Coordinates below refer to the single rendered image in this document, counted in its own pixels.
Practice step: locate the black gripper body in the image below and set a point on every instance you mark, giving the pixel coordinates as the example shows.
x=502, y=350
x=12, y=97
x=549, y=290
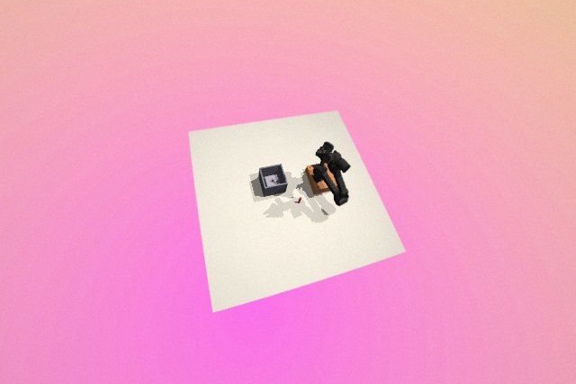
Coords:
x=327, y=158

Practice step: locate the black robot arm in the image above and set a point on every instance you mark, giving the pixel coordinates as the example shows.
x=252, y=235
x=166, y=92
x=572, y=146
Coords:
x=340, y=191

